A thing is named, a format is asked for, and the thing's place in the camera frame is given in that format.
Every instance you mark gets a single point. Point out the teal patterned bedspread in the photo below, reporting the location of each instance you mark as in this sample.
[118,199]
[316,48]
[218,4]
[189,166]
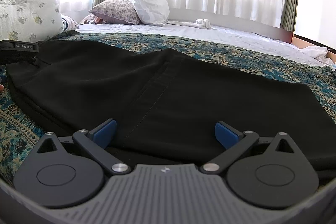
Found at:
[19,133]

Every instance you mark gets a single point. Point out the crumpled white cloth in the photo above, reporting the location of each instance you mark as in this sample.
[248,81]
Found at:
[320,54]

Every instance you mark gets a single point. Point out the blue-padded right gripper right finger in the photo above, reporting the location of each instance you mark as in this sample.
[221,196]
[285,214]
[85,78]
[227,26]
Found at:
[236,144]

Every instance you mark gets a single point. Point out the green floral white pillow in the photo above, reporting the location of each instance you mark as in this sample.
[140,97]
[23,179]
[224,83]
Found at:
[30,20]

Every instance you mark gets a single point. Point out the knotted white cloth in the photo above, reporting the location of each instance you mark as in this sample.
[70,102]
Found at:
[199,23]

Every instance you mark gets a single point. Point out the white bed sheet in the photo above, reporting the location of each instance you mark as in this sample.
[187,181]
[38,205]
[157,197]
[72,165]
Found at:
[221,35]

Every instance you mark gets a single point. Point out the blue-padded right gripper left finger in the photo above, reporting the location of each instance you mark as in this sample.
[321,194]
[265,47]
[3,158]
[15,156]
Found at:
[94,142]

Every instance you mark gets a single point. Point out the white plain pillow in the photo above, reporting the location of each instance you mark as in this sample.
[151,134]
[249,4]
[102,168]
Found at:
[152,12]

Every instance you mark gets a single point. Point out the black pants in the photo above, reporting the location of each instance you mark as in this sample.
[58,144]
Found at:
[166,104]

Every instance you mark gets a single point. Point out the striped cloth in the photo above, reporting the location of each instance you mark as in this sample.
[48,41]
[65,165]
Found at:
[69,23]

